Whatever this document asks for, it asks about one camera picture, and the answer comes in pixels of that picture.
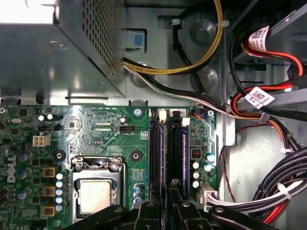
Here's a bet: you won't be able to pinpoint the white and black wire bundle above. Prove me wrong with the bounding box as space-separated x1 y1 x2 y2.
123 64 264 120

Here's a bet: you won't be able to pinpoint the metal socket cover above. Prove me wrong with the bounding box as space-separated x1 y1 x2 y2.
71 155 127 220

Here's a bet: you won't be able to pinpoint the black PC case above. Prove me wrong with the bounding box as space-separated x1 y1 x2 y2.
0 0 307 230

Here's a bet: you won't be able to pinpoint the silver CPU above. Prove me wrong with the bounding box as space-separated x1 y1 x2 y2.
80 180 114 214

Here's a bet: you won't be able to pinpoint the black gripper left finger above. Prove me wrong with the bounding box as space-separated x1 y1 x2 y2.
62 183 166 230

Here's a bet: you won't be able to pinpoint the yellow and black wire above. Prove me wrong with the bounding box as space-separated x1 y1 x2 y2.
122 0 224 76

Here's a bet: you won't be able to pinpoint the green motherboard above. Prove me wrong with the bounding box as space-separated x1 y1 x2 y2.
0 104 219 230

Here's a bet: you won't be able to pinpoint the white barcode label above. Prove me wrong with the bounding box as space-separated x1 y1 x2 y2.
248 25 271 52
244 86 275 110

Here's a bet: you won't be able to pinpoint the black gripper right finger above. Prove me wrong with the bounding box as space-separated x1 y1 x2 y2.
167 178 279 230

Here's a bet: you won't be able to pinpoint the RAM slot white latches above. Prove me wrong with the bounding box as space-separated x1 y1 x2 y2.
158 109 167 187
181 116 191 192

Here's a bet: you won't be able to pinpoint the installed RAM stick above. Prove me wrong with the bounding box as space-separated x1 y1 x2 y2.
181 124 190 191

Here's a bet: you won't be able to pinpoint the blue release tab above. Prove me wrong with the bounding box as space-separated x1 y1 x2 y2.
121 28 147 50

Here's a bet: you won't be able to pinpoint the black cable bundle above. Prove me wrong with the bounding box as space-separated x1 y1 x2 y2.
206 146 307 225

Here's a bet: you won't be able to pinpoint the white power connector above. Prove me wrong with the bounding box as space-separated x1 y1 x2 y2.
197 182 218 213

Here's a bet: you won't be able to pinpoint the RAM slot black latches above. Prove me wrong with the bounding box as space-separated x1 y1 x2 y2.
170 110 182 183

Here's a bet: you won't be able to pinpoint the metal locking lever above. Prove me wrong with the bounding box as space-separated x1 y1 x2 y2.
109 157 127 216

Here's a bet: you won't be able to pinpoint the metal drive cage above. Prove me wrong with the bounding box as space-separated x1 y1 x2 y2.
231 0 307 115

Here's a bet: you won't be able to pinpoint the grey power supply unit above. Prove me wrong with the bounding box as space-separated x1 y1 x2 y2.
0 0 128 99

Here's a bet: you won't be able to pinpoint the red orange wire bundle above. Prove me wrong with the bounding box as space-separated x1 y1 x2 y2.
227 23 307 150

